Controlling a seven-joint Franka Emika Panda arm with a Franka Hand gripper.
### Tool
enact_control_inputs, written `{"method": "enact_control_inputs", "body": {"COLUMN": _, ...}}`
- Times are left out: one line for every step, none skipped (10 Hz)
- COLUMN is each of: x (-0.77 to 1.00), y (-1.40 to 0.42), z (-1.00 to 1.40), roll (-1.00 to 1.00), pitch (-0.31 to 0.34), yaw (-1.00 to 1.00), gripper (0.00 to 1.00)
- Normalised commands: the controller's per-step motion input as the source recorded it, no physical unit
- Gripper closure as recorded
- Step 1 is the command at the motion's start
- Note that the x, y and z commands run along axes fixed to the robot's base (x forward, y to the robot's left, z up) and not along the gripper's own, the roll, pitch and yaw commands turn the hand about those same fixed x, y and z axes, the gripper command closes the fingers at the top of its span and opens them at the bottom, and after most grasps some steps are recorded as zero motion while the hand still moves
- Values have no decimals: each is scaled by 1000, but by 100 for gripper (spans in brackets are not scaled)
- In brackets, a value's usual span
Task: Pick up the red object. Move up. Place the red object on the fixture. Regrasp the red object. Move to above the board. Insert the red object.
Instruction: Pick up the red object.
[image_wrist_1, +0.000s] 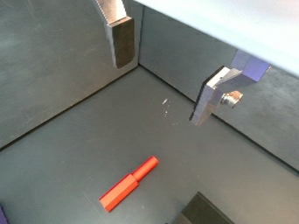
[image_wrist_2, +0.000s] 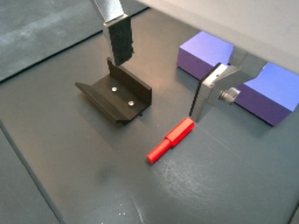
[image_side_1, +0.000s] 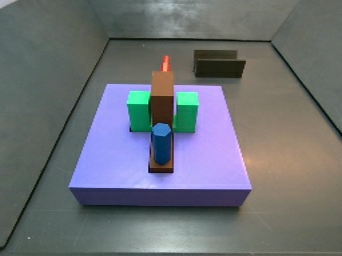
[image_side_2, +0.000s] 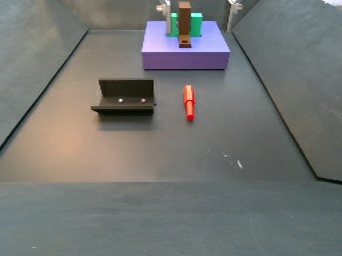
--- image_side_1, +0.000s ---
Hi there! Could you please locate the red peg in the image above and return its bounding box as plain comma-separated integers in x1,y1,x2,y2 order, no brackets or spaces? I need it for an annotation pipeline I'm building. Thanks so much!
160,55,171,72

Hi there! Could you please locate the purple base board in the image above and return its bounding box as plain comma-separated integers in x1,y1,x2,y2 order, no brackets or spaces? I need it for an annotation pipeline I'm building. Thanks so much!
69,84,251,207

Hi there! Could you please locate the blue hexagonal peg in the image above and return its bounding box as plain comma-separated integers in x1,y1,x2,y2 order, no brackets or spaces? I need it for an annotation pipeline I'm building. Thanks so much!
152,123,172,165

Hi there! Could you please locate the green block right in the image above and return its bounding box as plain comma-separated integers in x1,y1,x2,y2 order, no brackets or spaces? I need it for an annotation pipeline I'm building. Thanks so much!
173,92,199,133

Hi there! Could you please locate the green block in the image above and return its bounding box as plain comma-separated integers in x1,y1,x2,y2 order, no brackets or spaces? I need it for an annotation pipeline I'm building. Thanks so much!
127,91,151,132
173,92,199,133

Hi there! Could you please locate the green block left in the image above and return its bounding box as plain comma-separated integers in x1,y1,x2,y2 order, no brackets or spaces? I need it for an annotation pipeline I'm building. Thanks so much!
127,91,151,132

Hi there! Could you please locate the brown L-shaped block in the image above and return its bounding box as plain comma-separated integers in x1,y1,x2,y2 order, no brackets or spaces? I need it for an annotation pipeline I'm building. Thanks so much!
148,71,173,173

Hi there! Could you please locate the black angled holder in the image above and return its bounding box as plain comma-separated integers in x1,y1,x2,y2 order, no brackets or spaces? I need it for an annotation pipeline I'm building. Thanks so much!
193,50,246,78

